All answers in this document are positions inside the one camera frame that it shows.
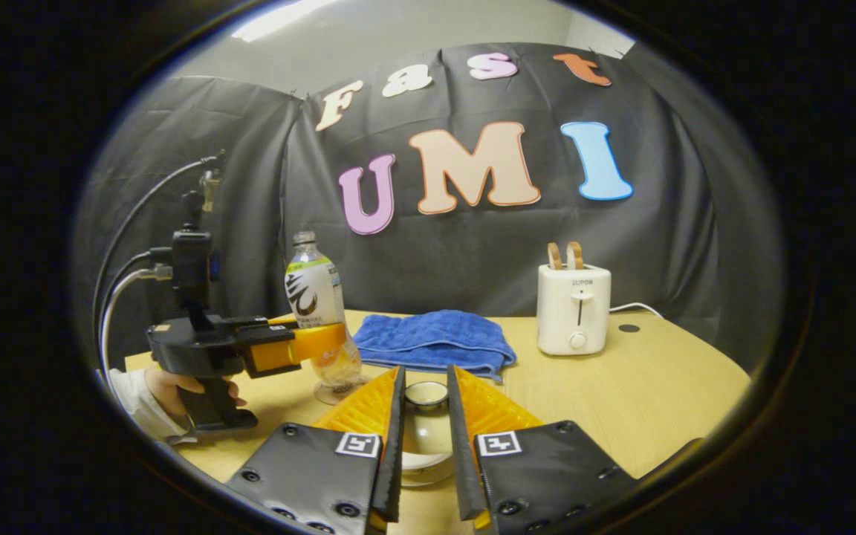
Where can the white teacup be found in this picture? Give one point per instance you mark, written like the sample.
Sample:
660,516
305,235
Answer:
428,477

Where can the white teacup lid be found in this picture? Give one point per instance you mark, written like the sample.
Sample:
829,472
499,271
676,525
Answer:
428,427

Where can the brown bread slice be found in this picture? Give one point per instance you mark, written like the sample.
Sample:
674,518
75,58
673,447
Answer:
554,256
575,255

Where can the round brown coaster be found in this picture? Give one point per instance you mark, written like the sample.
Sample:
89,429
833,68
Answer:
342,399

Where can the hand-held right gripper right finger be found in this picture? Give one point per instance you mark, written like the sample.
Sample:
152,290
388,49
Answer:
461,468

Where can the white toaster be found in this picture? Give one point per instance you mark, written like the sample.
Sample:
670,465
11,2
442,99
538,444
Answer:
573,319

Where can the black backdrop cloth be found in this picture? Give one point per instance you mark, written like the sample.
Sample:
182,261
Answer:
472,260

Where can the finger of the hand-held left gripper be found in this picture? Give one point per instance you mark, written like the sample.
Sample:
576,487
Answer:
283,321
272,334

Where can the blue towel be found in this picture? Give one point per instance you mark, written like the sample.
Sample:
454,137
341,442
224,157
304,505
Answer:
435,338

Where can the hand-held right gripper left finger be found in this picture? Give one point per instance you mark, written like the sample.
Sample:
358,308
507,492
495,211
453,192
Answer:
396,461

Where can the water bottle with white label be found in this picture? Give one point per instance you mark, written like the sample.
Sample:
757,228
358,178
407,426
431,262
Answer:
313,293

